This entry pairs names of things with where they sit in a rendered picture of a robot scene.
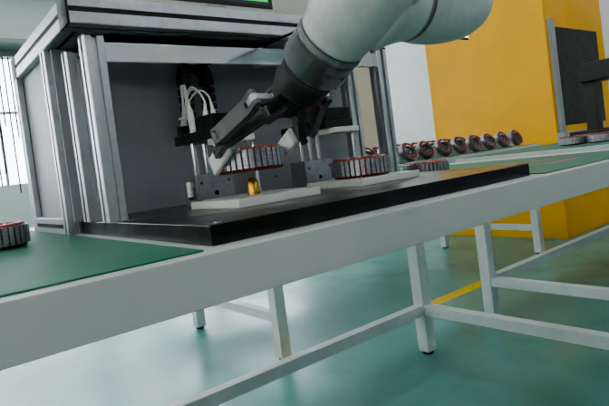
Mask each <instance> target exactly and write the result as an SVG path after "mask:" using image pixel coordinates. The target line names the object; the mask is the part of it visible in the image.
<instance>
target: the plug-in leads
mask: <svg viewBox="0 0 609 406"><path fill-rule="evenodd" d="M192 91H195V92H194V93H193V94H192V95H191V97H190V98H189V94H190V93H191V92H192ZM201 92H204V93H205V94H206V95H207V97H208V99H209V102H210V113H216V110H215V109H214V106H213V103H212V101H211V99H210V96H209V95H208V94H207V93H206V92H205V91H203V90H198V89H197V88H195V87H193V86H190V87H189V88H188V90H187V89H186V85H185V84H183V85H180V95H181V104H182V117H181V118H179V121H181V124H180V127H177V131H178V136H182V135H185V134H189V132H191V133H192V132H194V131H195V130H196V125H195V117H194V113H193V110H192V109H191V106H190V101H191V100H192V98H193V97H194V96H195V94H196V93H198V94H199V95H200V97H201V98H202V100H203V102H204V108H203V112H202V116H204V115H207V114H208V109H207V105H206V101H205V98H204V97H203V95H202V94H201ZM184 98H185V104H184ZM187 120H188V124H187Z"/></svg>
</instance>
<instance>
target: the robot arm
mask: <svg viewBox="0 0 609 406"><path fill-rule="evenodd" d="M493 3H494V0H309V1H308V6H307V8H306V11H305V13H304V16H303V17H302V18H301V19H300V21H299V23H298V25H297V27H296V28H295V30H294V32H293V34H292V35H291V37H290V38H289V40H288V42H287V43H286V45H285V49H284V57H285V58H284V59H283V61H282V62H281V63H280V65H279V66H278V68H277V69H276V71H275V79H274V83H273V86H272V87H271V88H269V89H268V90H267V91H266V92H265V93H256V90H255V89H249V90H248V91H247V92H246V94H245V96H244V98H243V99H242V101H241V102H240V103H238V104H237V105H236V106H235V107H234V108H233V109H232V110H231V111H230V112H229V113H228V114H227V115H226V116H225V117H224V118H223V119H222V120H221V121H220V122H219V123H218V124H217V125H216V126H214V127H213V128H212V129H211V130H210V132H209V133H210V135H211V137H212V139H213V141H214V143H215V146H214V148H213V149H212V154H211V156H210V157H209V159H208V163H209V166H210V167H211V169H212V172H213V174H214V176H218V174H219V173H220V171H221V170H222V169H223V168H224V166H225V165H226V163H227V161H228V160H229V158H230V157H231V155H232V154H233V152H234V151H235V149H236V148H235V146H234V145H235V144H237V143H238V142H240V141H241V140H242V139H244V138H245V137H246V136H248V135H249V134H251V133H252V132H254V131H256V130H257V129H259V128H260V127H261V126H263V125H264V124H267V125H269V124H271V123H272V122H274V121H276V120H277V119H281V118H292V121H293V129H294V131H293V130H292V128H289V129H288V130H287V131H286V132H285V134H284V136H283V137H282V138H281V140H280V141H279V142H278V143H277V144H280V146H284V148H285V160H286V159H287V158H288V157H289V155H290V154H291V153H292V151H293V150H294V149H295V148H296V146H297V145H298V144H299V143H300V142H301V144H302V145H305V144H306V143H308V140H307V138H306V137H308V136H310V138H314V137H315V136H316V135H317V132H318V130H319V128H320V125H321V122H322V120H323V117H324V113H325V111H326V109H327V108H328V106H329V105H330V104H331V103H332V101H333V100H332V98H331V97H330V95H329V91H330V90H336V89H337V88H339V87H340V86H341V85H342V84H343V82H344V81H345V79H346V78H347V77H348V76H349V74H350V73H351V72H352V70H353V69H354V67H356V66H357V65H358V64H359V62H360V61H361V59H362V58H363V57H364V56H365V55H366V54H367V53H368V52H369V51H370V50H373V51H378V50H380V49H382V48H383V47H385V46H388V45H390V44H396V43H400V42H403V43H407V44H422V45H428V44H444V43H448V42H452V41H456V40H458V39H461V38H463V37H466V36H468V35H470V34H472V33H474V32H475V31H476V30H478V29H479V28H480V27H481V26H482V25H483V24H484V23H485V22H486V20H487V19H488V16H489V14H490V12H491V10H492V7H493ZM265 106H266V107H267V109H268V111H269V113H270V116H268V115H267V113H266V111H265ZM307 108H309V110H308V113H307V116H306V109H307Z"/></svg>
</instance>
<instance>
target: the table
mask: <svg viewBox="0 0 609 406"><path fill-rule="evenodd" d="M465 141H466V142H465ZM510 142H512V143H513V144H514V145H516V146H511V147H508V145H510ZM522 142H523V139H522V137H521V135H520V134H519V132H517V131H516V130H511V131H510V132H509V133H508V134H507V135H506V134H505V133H504V132H501V131H499V132H497V133H496V134H495V139H494V138H493V137H492V136H491V135H490V134H488V133H484V134H483V135H482V136H480V137H479V136H477V135H472V134H471V135H469V136H468V137H467V138H466V139H464V138H463V137H461V136H456V137H454V138H453V139H437V140H426V141H425V140H421V141H420V142H412V143H408V142H403V143H402V144H397V150H399V153H400V155H401V156H402V158H403V159H405V160H407V161H408V162H403V163H399V164H400V169H401V168H402V166H403V165H405V163H410V162H417V161H424V160H425V161H427V160H438V159H446V160H448V161H449V163H456V162H455V160H457V159H462V158H467V157H473V156H479V155H485V154H490V153H496V152H502V151H508V150H518V149H524V148H530V147H535V146H540V143H534V144H526V145H520V144H521V143H522ZM450 144H451V146H450ZM482 144H483V145H484V146H485V147H486V148H487V149H488V150H482V151H479V150H481V149H482ZM497 144H498V145H499V146H501V147H503V148H498V149H494V148H495V147H496V146H497ZM432 145H434V148H435V150H436V151H437V152H438V153H439V154H440V155H441V156H444V157H438V158H433V159H431V157H432V156H433V155H434V149H433V148H432ZM467 145H468V146H467ZM451 147H452V148H451ZM468 147H469V148H470V149H471V150H473V151H475V152H469V153H465V152H466V151H467V150H468ZM415 148H416V149H415ZM452 149H454V150H455V151H456V152H457V153H458V154H457V155H450V153H451V152H452ZM365 152H366V156H370V155H376V154H375V152H377V154H380V152H379V147H372V148H371V149H370V148H367V147H365ZM418 153H419V155H420V156H421V157H423V158H424V159H421V160H416V159H417V158H418ZM449 155H450V156H449ZM414 160H415V161H414ZM529 211H530V218H531V224H490V229H491V230H528V231H532V235H533V242H534V250H535V252H536V253H537V254H540V253H542V252H544V251H545V245H544V237H543V228H542V221H541V213H540V208H535V209H531V210H529ZM440 245H441V246H442V247H443V248H449V246H450V240H449V235H447V236H445V237H441V238H440ZM267 294H268V302H269V308H266V307H263V306H259V305H255V304H249V303H245V302H240V301H237V300H232V301H229V302H226V303H224V304H218V305H215V306H217V307H221V308H224V309H227V310H231V311H234V312H238V313H241V314H246V315H250V316H253V317H256V318H260V319H263V320H267V321H269V322H271V323H272V329H273V336H274V344H275V356H276V357H278V358H279V360H281V359H284V358H285V357H288V356H290V355H292V353H291V345H290V339H289V332H288V324H287V318H286V310H285V297H284V290H283V286H282V285H280V286H278V287H275V288H271V289H268V290H267ZM192 316H193V323H194V326H195V327H196V329H202V328H204V325H206V319H205V312H204V309H202V310H199V311H196V312H194V313H192Z"/></svg>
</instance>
